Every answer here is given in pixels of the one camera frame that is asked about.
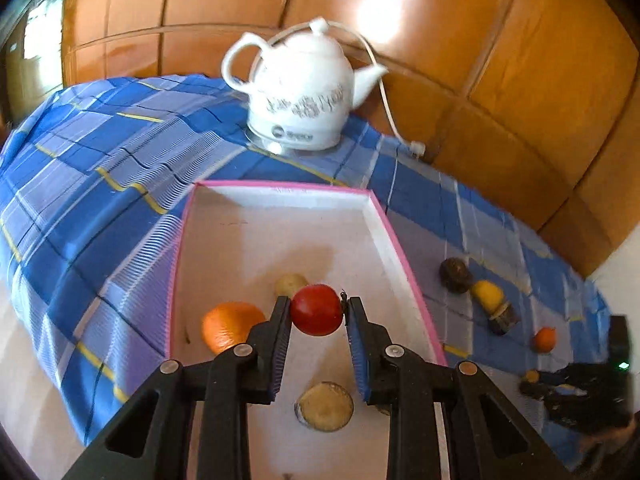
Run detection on yellow mango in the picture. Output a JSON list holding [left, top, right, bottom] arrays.
[[471, 280, 504, 311]]

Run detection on white kettle power cord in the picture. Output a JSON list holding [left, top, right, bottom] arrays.
[[250, 20, 428, 158]]

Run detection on small orange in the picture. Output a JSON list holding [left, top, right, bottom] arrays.
[[532, 326, 558, 353]]

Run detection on large orange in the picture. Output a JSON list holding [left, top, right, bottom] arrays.
[[201, 301, 267, 356]]

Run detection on red tomato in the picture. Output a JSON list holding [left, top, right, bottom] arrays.
[[290, 283, 345, 337]]

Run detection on dark brown round fruit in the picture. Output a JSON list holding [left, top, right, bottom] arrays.
[[439, 257, 474, 293]]

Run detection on small yellow-green fruit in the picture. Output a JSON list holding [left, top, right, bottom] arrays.
[[274, 273, 309, 298]]

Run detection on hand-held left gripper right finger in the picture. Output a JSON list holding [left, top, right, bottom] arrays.
[[346, 296, 576, 480]]

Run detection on white pink-edged cardboard box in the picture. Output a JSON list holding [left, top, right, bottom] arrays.
[[165, 180, 448, 480]]

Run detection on white floral electric kettle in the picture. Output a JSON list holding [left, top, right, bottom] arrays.
[[221, 17, 390, 153]]

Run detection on wooden glass door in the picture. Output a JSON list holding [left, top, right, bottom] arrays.
[[0, 0, 66, 126]]

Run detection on blue plaid tablecloth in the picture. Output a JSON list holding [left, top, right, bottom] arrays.
[[0, 74, 621, 480]]

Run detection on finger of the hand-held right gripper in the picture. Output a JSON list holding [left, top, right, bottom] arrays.
[[520, 366, 603, 402]]

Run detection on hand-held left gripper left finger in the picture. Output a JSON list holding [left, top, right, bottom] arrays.
[[60, 295, 293, 480]]

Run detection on wooden wardrobe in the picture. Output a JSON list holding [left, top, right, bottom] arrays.
[[60, 0, 640, 278]]

